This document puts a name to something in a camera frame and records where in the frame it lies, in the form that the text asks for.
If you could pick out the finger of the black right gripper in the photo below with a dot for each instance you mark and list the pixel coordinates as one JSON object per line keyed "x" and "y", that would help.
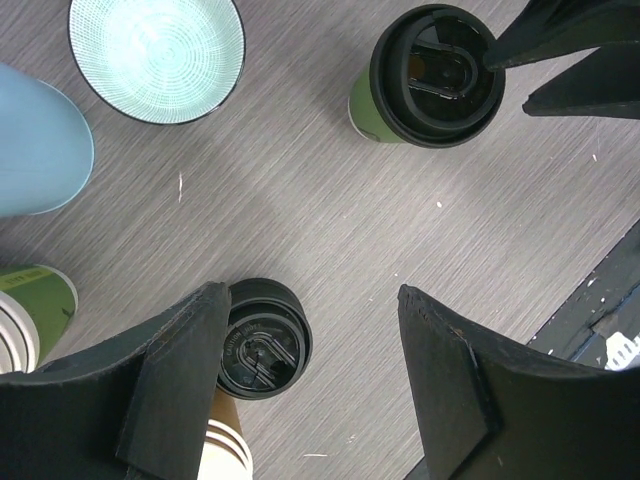
{"x": 603, "y": 84}
{"x": 550, "y": 29}

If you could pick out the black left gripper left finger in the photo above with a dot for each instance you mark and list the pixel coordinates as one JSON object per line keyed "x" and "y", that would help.
{"x": 134, "y": 406}

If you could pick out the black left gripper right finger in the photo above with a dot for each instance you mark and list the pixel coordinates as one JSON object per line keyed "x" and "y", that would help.
{"x": 489, "y": 407}

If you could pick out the brown paper cup stack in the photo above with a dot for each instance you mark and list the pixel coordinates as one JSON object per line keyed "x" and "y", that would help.
{"x": 225, "y": 452}

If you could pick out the green paper cup stack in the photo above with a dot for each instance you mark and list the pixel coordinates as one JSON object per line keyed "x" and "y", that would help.
{"x": 37, "y": 305}

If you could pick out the black lid stack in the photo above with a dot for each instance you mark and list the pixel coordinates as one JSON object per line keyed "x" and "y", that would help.
{"x": 268, "y": 342}

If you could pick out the light blue straw holder cup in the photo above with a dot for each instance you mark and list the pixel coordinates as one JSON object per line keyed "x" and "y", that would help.
{"x": 47, "y": 147}

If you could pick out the pale green ceramic bowl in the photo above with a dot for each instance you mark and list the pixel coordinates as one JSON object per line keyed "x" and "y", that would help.
{"x": 166, "y": 62}

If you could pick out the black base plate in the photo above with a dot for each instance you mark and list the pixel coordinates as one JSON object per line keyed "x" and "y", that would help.
{"x": 598, "y": 324}

